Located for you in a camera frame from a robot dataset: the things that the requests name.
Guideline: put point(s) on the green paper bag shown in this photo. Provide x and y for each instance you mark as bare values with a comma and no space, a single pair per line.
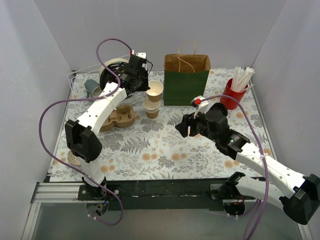
185,76

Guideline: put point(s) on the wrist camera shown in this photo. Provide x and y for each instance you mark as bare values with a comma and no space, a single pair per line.
138,60
200,104

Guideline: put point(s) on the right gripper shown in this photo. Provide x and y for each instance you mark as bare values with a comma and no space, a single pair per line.
186,125

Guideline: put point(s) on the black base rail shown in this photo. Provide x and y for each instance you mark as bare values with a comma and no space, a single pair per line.
176,194

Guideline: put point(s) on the cardboard cup carrier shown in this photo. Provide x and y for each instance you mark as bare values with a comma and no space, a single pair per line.
123,116

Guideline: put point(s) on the white wrapped straws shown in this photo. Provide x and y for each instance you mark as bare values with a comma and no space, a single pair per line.
241,79

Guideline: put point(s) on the white wire dish rack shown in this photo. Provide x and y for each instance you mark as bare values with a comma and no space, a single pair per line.
77,79

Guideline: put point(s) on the red cup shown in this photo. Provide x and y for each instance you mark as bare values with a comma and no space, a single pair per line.
229,103

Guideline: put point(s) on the single paper cup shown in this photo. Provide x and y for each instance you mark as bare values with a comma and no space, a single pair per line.
154,93

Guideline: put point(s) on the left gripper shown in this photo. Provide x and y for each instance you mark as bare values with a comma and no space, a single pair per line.
141,81

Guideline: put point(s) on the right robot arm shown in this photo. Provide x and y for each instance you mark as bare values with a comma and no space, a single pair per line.
296,194

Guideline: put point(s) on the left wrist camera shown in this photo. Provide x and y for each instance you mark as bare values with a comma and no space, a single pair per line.
138,60

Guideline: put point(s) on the patterned round coaster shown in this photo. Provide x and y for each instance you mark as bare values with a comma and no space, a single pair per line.
72,159

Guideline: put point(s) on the grey mug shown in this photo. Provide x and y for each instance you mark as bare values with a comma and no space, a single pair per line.
92,88

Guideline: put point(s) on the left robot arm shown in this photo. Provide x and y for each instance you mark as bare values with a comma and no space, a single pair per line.
118,78

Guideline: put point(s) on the stack of paper cups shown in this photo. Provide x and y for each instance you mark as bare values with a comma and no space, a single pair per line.
151,108

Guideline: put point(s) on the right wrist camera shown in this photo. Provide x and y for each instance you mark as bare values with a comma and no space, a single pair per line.
200,104

